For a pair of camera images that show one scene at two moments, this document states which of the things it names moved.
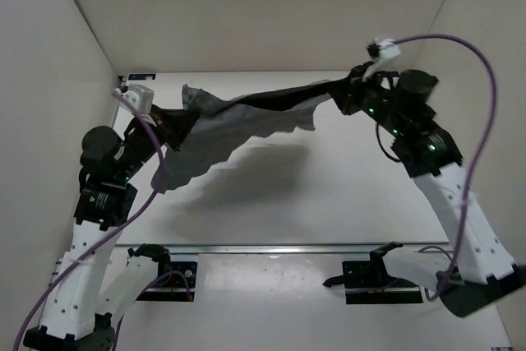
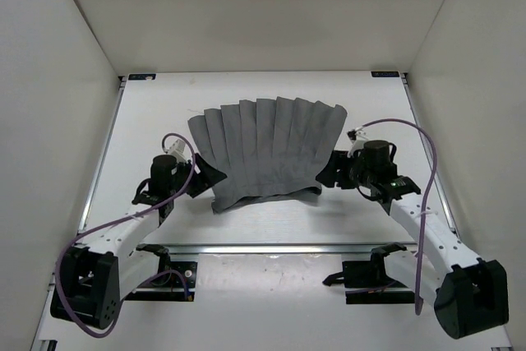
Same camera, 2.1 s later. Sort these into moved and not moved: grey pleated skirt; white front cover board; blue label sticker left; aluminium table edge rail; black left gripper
Moved: grey pleated skirt; black left gripper
Not moved: white front cover board; aluminium table edge rail; blue label sticker left
